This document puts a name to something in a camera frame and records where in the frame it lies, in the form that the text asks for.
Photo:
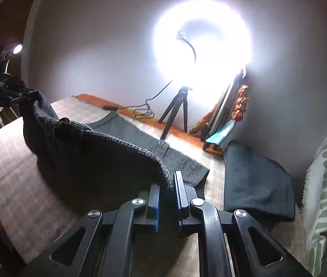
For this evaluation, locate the folded dark cloth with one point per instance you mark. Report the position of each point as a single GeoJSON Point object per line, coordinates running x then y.
{"type": "Point", "coordinates": [257, 184]}

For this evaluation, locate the colourful doll figure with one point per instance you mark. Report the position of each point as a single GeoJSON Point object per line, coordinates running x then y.
{"type": "Point", "coordinates": [236, 115]}

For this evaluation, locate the grey houndstooth pants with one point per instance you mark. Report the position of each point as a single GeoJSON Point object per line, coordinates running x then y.
{"type": "Point", "coordinates": [109, 150]}

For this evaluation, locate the bright ring light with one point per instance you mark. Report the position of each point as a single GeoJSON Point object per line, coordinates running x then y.
{"type": "Point", "coordinates": [201, 44]}

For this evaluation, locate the black mini tripod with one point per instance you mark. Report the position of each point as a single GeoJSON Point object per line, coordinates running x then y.
{"type": "Point", "coordinates": [180, 99]}

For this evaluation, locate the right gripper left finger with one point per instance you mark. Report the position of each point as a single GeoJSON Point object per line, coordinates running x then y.
{"type": "Point", "coordinates": [153, 207]}

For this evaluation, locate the plaid beige blanket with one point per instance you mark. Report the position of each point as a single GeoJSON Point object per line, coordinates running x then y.
{"type": "Point", "coordinates": [35, 208]}

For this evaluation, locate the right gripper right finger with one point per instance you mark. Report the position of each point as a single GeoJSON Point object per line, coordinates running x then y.
{"type": "Point", "coordinates": [182, 200]}

